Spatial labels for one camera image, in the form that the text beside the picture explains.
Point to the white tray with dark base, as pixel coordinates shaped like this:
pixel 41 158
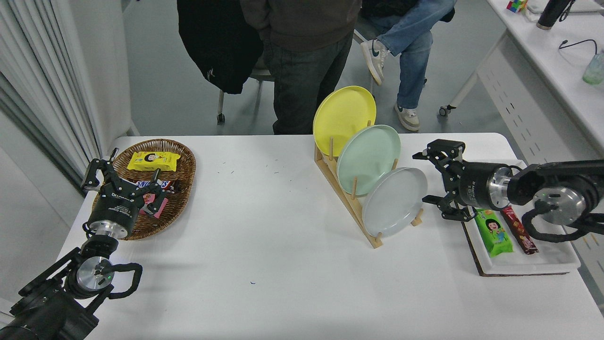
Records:
pixel 542 260

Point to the standing person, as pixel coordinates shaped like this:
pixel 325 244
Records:
pixel 306 61

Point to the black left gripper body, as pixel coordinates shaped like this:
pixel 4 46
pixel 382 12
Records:
pixel 115 205

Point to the white flat device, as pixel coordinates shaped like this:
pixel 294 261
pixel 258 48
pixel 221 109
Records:
pixel 590 5

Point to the green snack pack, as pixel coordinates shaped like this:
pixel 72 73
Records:
pixel 493 232

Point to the seated person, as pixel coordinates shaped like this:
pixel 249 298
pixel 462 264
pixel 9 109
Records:
pixel 410 52

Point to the grey metal chair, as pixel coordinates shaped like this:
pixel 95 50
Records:
pixel 257 78

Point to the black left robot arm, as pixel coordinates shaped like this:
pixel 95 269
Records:
pixel 47 307

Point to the black jacket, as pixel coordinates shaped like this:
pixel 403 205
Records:
pixel 222 42

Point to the yellow snack pack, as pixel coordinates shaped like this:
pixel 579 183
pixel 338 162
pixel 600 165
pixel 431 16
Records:
pixel 153 161

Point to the Snickers chocolate bar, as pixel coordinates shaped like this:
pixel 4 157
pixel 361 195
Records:
pixel 165 184

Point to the wooden plate rack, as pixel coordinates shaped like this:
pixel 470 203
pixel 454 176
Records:
pixel 373 242

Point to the white side table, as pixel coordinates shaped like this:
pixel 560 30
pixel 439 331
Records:
pixel 528 38

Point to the colourful puzzle cube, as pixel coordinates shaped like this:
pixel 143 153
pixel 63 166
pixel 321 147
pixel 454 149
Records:
pixel 515 5

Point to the brown wicker basket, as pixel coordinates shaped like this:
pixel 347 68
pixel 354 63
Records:
pixel 181 170

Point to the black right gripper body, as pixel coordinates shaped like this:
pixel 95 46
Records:
pixel 474 186

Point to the mint green plate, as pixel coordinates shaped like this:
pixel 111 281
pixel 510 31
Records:
pixel 365 158

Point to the dark red snack bar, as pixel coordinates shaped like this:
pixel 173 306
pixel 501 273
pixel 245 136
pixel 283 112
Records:
pixel 519 231

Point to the yellow plate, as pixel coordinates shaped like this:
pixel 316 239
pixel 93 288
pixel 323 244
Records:
pixel 342 115

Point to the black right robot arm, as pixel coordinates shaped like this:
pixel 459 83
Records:
pixel 575 179

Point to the white curtain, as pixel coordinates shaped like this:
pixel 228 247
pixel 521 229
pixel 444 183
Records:
pixel 42 85

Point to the black bottle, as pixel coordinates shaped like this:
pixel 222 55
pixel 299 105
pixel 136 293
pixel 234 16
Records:
pixel 552 12

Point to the pink snack pack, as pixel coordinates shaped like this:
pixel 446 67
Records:
pixel 160 208

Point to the grey plate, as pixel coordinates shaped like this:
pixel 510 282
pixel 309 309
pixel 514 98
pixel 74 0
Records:
pixel 394 203

